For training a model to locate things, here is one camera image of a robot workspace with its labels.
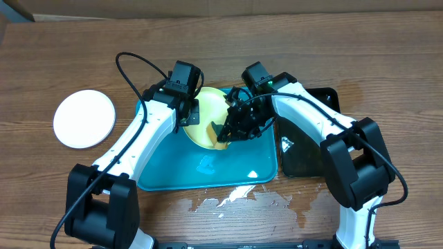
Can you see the black water tray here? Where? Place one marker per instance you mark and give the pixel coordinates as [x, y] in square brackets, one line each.
[300, 155]

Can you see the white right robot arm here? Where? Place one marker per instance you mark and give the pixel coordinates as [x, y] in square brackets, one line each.
[354, 155]

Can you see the yellow green scrub sponge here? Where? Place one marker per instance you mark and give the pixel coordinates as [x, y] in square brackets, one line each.
[213, 130]

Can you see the teal plastic tray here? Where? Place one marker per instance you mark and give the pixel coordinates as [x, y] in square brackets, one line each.
[179, 164]

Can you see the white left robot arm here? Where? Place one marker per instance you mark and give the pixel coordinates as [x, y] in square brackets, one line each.
[102, 200]

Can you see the white plate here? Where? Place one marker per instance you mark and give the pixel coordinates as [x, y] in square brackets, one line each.
[84, 119]

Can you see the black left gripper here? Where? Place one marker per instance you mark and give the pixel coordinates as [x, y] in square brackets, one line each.
[194, 118]

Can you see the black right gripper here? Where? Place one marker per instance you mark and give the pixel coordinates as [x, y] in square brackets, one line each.
[238, 128]

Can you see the yellow plate with sauce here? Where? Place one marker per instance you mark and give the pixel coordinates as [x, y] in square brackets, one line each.
[212, 107]

